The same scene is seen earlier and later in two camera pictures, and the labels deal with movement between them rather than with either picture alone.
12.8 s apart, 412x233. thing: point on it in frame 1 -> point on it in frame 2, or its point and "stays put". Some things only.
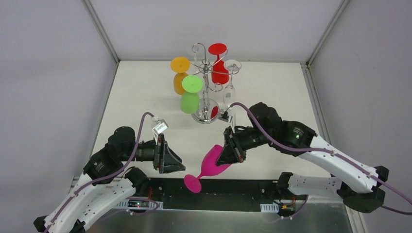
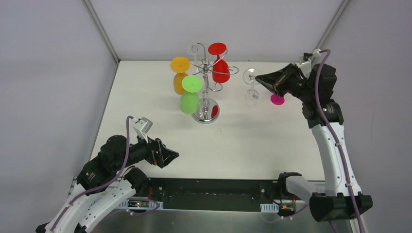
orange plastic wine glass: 180,65 stays put
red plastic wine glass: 219,74 stays put
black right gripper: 234,144 -> 290,78
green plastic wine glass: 190,98 stays put
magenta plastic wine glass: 209,168 -> 277,100
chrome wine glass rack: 206,111 stays put
